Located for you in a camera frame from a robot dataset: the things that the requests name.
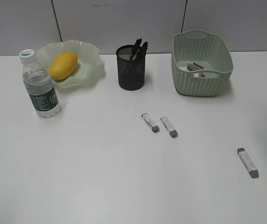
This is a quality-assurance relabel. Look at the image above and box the white grey eraser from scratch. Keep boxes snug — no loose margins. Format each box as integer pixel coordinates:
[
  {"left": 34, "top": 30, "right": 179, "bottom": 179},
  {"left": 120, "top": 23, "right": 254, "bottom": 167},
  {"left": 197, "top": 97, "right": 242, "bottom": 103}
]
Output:
[
  {"left": 160, "top": 117, "right": 178, "bottom": 138},
  {"left": 237, "top": 148, "right": 259, "bottom": 179},
  {"left": 141, "top": 113, "right": 160, "bottom": 133}
]

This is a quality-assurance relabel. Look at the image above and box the black marker pen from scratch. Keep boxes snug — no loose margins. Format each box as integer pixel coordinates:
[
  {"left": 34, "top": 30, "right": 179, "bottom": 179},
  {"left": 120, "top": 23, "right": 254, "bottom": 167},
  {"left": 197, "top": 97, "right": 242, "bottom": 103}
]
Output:
[
  {"left": 133, "top": 42, "right": 147, "bottom": 60},
  {"left": 138, "top": 42, "right": 148, "bottom": 58},
  {"left": 130, "top": 38, "right": 142, "bottom": 61}
]

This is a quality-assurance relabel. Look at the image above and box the waste paper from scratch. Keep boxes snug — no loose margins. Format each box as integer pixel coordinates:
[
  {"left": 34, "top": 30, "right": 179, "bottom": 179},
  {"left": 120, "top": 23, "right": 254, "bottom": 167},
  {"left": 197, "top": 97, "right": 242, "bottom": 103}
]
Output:
[{"left": 180, "top": 62, "right": 213, "bottom": 78}]

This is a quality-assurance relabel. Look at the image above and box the yellow mango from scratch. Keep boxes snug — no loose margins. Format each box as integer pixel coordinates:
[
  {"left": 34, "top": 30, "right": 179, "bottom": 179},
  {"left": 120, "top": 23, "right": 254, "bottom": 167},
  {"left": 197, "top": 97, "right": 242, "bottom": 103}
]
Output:
[{"left": 48, "top": 51, "right": 78, "bottom": 81}]

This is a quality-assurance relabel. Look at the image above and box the clear water bottle green label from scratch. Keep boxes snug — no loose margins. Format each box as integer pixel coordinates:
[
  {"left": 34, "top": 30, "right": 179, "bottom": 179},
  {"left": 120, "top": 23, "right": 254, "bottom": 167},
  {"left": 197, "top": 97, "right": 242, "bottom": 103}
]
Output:
[{"left": 19, "top": 49, "right": 61, "bottom": 118}]

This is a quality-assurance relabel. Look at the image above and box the black mesh pen holder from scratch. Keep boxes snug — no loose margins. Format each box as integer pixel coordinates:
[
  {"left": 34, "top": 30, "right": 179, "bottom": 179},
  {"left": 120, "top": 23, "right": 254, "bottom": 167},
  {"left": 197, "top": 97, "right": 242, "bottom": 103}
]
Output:
[{"left": 116, "top": 45, "right": 146, "bottom": 91}]

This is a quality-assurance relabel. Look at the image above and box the wavy translucent green plate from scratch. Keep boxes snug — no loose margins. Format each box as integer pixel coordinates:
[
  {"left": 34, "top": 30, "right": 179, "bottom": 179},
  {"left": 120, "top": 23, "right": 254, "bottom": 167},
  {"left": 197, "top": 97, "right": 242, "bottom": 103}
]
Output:
[{"left": 36, "top": 40, "right": 105, "bottom": 89}]

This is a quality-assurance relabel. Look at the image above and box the pale green plastic basket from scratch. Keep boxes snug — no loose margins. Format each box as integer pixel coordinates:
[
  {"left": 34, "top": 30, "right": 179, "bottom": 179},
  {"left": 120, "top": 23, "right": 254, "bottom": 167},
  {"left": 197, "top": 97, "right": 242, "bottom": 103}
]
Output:
[{"left": 171, "top": 30, "right": 233, "bottom": 97}]

